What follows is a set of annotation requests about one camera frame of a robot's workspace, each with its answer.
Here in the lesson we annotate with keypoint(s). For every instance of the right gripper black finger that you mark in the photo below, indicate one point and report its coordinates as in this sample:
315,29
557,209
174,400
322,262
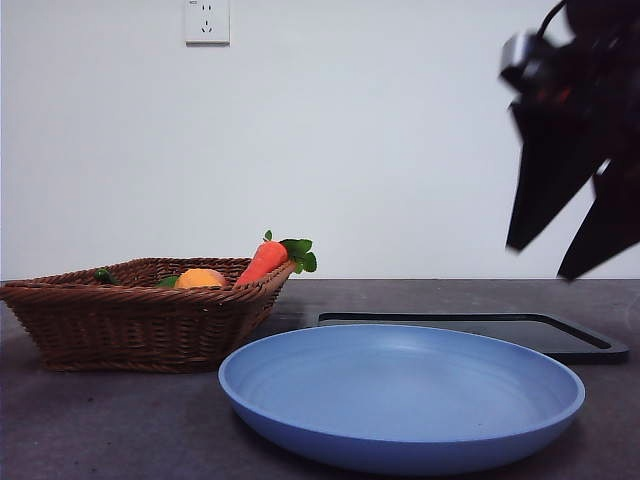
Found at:
610,225
540,175

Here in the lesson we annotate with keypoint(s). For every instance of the blue round plate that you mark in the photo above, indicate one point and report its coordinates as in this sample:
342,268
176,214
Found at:
400,390

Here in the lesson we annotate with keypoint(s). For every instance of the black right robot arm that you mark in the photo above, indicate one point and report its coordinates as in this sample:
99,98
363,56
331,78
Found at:
600,60

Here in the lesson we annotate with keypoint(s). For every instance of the brown wicker basket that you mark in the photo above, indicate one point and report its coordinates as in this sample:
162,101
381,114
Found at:
125,325

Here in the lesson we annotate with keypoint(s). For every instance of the black rectangular tray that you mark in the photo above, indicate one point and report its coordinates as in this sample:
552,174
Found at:
575,345

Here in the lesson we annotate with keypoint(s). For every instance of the orange carrot with green leaves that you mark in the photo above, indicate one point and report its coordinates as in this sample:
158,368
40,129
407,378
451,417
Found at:
262,262

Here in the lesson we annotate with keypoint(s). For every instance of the green cucumber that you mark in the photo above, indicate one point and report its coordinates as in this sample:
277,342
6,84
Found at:
103,276

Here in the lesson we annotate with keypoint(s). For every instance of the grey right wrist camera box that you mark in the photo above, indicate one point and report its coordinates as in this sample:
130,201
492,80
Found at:
515,52

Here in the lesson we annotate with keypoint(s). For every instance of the white wall socket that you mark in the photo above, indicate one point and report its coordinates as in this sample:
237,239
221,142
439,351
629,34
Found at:
207,25

